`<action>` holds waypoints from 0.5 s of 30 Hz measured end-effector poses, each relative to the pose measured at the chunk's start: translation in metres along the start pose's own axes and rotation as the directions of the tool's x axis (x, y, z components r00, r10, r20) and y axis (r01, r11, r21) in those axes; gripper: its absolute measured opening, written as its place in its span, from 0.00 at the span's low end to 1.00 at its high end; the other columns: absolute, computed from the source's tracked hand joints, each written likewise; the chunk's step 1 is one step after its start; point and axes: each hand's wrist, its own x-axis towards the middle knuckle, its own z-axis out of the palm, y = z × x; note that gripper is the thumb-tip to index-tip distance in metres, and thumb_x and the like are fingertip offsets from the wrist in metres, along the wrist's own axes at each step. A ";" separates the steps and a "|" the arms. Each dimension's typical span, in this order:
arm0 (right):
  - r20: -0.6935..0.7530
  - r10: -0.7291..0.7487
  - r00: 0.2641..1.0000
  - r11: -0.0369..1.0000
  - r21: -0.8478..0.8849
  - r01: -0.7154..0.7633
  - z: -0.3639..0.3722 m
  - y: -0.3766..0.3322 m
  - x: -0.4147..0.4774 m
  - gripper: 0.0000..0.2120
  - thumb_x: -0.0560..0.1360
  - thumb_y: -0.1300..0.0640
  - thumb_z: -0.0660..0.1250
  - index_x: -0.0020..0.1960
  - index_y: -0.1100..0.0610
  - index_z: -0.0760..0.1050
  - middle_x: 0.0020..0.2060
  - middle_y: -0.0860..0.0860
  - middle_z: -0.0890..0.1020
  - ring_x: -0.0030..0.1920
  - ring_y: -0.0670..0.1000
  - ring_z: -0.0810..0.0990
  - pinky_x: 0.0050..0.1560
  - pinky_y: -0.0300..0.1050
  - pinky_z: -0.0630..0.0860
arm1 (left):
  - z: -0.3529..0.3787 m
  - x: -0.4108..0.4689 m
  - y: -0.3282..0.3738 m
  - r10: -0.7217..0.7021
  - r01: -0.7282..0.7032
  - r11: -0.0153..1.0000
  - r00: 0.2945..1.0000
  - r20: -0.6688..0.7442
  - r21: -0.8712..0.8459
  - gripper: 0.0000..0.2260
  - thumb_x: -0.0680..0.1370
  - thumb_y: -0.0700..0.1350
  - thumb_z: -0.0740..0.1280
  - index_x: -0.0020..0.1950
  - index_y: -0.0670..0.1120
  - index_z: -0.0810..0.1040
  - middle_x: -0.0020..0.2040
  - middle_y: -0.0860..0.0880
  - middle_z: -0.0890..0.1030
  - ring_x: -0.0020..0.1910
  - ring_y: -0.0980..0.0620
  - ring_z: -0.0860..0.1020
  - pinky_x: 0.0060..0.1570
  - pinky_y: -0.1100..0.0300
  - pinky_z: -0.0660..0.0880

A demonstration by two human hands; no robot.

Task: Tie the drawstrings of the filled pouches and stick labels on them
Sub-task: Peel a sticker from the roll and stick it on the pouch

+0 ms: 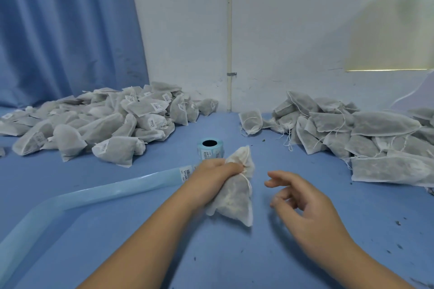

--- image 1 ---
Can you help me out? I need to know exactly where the person's left forearm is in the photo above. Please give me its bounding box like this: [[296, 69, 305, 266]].
[[78, 194, 201, 289]]

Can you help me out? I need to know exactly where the pile of unlabelled herb bags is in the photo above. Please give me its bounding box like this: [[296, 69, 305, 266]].
[[238, 90, 434, 189]]

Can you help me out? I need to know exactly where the blue label roll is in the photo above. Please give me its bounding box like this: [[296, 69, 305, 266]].
[[0, 138, 225, 286]]

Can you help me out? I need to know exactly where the person's right hand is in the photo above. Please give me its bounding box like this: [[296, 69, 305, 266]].
[[264, 170, 358, 267]]

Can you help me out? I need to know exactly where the blue curtain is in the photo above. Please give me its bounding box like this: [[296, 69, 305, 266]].
[[0, 0, 150, 109]]

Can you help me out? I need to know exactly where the white mesh herb bag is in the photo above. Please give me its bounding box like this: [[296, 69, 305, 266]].
[[205, 146, 256, 228]]

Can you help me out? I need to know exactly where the pile of labelled herb bags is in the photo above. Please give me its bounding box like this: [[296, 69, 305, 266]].
[[0, 81, 220, 168]]

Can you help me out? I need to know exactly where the person's left hand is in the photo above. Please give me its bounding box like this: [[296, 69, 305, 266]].
[[178, 158, 245, 215]]

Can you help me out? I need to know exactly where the white wall pipe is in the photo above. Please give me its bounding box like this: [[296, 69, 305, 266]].
[[226, 0, 236, 112]]

